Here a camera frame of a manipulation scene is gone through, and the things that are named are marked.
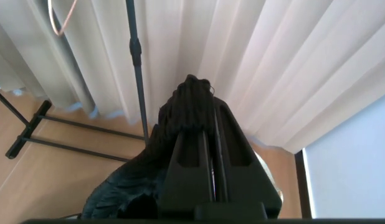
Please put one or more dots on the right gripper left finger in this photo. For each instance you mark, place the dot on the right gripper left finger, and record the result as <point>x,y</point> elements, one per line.
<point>186,186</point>

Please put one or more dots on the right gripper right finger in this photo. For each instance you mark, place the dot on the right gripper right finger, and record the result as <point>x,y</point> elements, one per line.
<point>251,186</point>

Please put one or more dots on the black shorts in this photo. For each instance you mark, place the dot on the black shorts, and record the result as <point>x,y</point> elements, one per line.
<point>180,105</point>

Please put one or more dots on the white laundry basket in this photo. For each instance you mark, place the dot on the white laundry basket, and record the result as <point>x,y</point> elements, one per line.
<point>270,177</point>

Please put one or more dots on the black clothes rack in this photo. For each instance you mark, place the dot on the black clothes rack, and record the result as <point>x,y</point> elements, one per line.
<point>139,87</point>

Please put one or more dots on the pink clothes hanger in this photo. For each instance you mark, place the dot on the pink clothes hanger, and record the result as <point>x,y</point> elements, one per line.
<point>58,34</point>

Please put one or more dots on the beige curtain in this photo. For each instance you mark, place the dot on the beige curtain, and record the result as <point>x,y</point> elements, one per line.
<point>258,62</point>
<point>24,46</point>

